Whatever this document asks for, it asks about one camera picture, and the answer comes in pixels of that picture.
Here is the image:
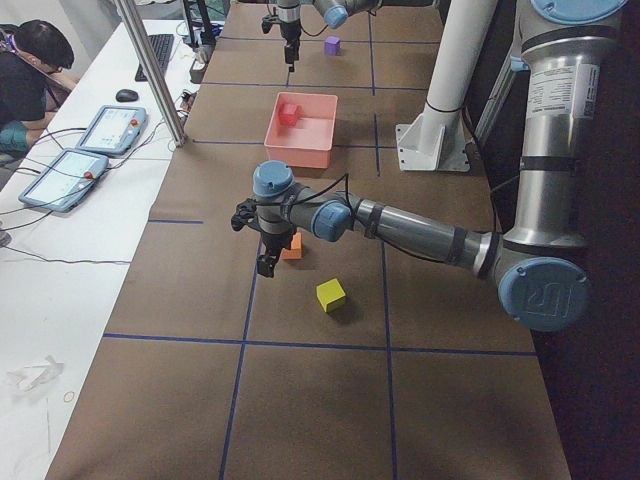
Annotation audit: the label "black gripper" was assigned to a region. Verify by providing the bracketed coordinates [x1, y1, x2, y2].
[256, 232, 293, 278]
[280, 19, 299, 64]

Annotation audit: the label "orange foam block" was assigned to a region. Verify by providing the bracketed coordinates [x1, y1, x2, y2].
[280, 232, 303, 260]

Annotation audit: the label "purple foam block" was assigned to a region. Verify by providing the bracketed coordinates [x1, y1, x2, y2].
[324, 35, 341, 56]

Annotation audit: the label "red-pink foam block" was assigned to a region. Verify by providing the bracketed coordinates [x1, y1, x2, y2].
[278, 102, 301, 127]

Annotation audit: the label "yellow-green foam block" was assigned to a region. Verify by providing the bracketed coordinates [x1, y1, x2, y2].
[316, 278, 346, 313]

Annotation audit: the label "pink plastic bin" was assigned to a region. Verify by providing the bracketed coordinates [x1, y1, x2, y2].
[264, 92, 338, 169]

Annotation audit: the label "grey power strip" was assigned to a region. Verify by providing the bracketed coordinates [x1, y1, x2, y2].
[189, 45, 214, 84]

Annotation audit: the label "black keyboard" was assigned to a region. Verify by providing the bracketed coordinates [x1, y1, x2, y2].
[147, 33, 174, 75]

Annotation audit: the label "black computer mouse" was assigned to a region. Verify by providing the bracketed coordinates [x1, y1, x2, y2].
[115, 89, 139, 103]

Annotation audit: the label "far teach pendant tablet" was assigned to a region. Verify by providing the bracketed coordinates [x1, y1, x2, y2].
[76, 105, 147, 156]

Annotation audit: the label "teach pendant tablet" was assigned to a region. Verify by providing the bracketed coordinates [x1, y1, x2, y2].
[18, 148, 109, 213]
[76, 105, 147, 156]

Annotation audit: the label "near teach pendant tablet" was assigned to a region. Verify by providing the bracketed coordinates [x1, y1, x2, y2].
[18, 148, 109, 213]

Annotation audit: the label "seated person in black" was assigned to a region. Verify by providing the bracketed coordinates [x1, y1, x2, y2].
[1, 19, 78, 158]

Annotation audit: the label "crumpled white tissue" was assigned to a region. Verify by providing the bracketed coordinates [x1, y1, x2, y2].
[4, 355, 65, 395]

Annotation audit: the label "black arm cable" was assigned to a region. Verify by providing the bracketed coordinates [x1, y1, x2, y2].
[287, 173, 386, 241]

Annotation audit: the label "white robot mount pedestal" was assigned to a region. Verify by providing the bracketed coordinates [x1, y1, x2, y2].
[396, 0, 498, 172]

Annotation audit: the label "aluminium frame post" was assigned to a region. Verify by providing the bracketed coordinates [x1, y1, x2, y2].
[114, 0, 187, 148]

